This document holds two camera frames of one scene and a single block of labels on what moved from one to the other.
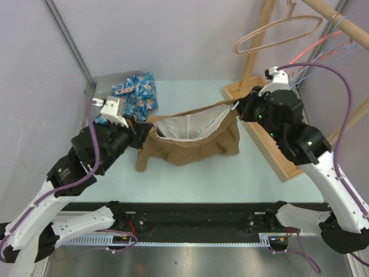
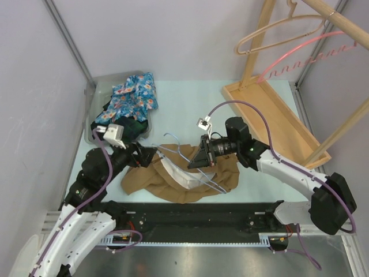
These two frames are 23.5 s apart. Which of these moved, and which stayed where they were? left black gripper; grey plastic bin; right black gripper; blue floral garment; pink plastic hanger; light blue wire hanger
Moved: light blue wire hanger; right black gripper; left black gripper; pink plastic hanger
Stayed: blue floral garment; grey plastic bin
